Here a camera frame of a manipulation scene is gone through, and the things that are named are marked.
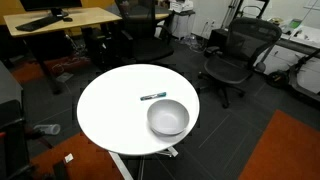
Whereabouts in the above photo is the black kick scooter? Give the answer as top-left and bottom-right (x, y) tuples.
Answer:
(264, 49), (320, 103)

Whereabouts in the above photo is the white low cabinet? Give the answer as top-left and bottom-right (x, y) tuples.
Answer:
(169, 9), (197, 40)

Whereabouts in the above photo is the grey floor power strip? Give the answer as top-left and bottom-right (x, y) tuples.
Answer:
(55, 72), (75, 83)

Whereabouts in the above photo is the white metal table base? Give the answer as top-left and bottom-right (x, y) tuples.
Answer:
(108, 145), (179, 180)

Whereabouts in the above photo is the white work table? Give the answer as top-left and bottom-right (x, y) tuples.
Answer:
(256, 19), (320, 94)

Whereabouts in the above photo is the black computer tower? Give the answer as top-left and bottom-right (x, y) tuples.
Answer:
(81, 26), (108, 64)

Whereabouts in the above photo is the stack of white papers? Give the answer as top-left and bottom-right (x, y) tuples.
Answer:
(168, 0), (194, 14)

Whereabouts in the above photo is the black keyboard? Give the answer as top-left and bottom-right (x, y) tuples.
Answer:
(14, 15), (64, 33)

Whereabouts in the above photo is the small green object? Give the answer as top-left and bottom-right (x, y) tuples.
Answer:
(288, 18), (303, 30)

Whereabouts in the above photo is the black mesh office chair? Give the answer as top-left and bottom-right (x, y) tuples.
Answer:
(198, 17), (283, 109)

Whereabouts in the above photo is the small white floor tag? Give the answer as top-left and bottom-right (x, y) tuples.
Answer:
(63, 153), (75, 164)

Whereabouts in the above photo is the black box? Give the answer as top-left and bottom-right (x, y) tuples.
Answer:
(208, 28), (229, 51)

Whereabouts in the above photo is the teal marker pen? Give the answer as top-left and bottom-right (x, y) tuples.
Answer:
(139, 91), (167, 102)

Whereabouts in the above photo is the light wooden desk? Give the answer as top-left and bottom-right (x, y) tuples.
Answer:
(3, 6), (123, 94)

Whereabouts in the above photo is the black padded office chair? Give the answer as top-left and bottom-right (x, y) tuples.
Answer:
(114, 0), (175, 66)

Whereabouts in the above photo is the black computer monitor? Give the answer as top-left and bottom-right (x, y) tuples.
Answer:
(19, 0), (83, 18)

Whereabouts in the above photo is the grey white bowl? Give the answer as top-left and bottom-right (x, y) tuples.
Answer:
(146, 98), (191, 137)

